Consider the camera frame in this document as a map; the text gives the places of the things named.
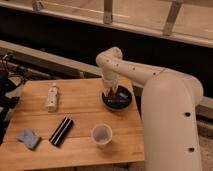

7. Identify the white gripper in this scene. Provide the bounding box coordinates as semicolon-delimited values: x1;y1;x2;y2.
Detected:
102;69;118;99

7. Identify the dark red pepper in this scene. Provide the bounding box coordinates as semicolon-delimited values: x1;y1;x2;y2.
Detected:
108;90;116;101

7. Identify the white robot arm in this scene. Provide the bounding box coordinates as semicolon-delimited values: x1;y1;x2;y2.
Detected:
96;47;203;171

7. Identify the dark ceramic bowl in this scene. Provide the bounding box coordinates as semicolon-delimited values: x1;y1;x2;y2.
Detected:
102;85;132;110

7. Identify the clear plastic cup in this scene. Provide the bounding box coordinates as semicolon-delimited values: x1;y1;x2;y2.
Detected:
91;123;113;148

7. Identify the wooden board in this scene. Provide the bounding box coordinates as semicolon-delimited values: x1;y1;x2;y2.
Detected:
0;78;144;171

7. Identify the white plastic bottle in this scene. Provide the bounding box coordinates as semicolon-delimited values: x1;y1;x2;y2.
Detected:
45;83;59;112

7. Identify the black rectangular box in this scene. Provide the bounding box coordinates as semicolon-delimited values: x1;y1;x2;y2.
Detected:
49;117;74;147

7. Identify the blue cloth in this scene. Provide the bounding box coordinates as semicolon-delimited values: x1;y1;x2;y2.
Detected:
16;129;41;150

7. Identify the black cables and equipment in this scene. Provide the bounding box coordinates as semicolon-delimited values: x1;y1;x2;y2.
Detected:
0;52;31;144

